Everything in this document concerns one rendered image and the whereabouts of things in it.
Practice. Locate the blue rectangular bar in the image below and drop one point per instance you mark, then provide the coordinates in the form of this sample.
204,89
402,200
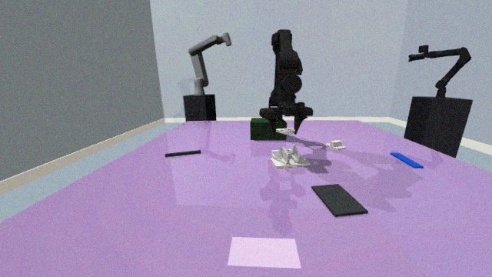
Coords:
406,160

